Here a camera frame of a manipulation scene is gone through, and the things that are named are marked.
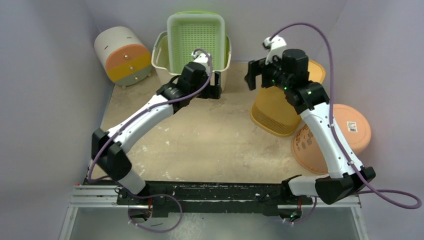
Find yellow slatted laundry basket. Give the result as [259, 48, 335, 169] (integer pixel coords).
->
[250, 60, 326, 137]

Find white perforated tray basket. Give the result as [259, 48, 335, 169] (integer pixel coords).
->
[167, 11, 227, 74]

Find peach plastic bucket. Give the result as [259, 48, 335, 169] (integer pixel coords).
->
[291, 104, 372, 175]

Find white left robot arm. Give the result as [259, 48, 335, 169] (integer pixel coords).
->
[91, 59, 213, 205]

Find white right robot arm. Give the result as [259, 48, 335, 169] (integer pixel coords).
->
[244, 48, 376, 205]

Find cream plastic storage basket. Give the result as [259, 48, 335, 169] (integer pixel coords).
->
[151, 31, 232, 92]

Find round pastel drawer cabinet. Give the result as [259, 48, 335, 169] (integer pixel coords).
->
[94, 26, 152, 89]

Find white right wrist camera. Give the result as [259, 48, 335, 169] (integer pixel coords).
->
[262, 34, 287, 65]

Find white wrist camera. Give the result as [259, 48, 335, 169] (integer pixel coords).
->
[262, 34, 287, 65]
[191, 50, 211, 66]

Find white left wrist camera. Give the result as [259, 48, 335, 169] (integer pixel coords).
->
[191, 50, 211, 66]

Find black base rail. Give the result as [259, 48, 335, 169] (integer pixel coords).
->
[94, 180, 314, 218]

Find aluminium frame rails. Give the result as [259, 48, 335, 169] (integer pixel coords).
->
[60, 185, 369, 240]

